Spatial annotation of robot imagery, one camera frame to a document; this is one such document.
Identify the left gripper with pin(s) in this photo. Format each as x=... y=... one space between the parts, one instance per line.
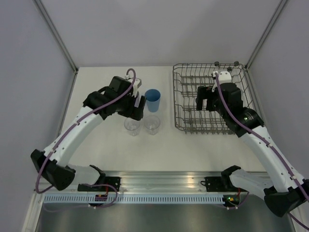
x=138 y=111

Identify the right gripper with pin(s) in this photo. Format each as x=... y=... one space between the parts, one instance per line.
x=203 y=93

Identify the clear glass cup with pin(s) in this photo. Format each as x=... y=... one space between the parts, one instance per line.
x=152 y=124
x=132 y=126

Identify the blue plastic cup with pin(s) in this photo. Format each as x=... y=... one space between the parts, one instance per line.
x=152 y=100

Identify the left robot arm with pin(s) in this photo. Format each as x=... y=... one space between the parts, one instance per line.
x=121 y=96

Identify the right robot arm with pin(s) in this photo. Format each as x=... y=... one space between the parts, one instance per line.
x=287 y=188

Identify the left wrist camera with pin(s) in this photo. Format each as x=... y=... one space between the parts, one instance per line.
x=135 y=89

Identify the grey wire dish rack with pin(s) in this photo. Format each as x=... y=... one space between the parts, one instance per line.
x=187 y=77

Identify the right aluminium frame post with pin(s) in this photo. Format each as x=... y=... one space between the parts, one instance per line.
x=268 y=29

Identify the aluminium frame post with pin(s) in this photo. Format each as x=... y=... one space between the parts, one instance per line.
x=58 y=39
x=268 y=29

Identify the aluminium mounting rail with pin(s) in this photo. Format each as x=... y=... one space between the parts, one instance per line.
x=144 y=182

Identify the white slotted cable duct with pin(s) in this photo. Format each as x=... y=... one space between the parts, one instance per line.
x=136 y=198

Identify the left aluminium frame post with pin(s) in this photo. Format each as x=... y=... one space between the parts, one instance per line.
x=58 y=39

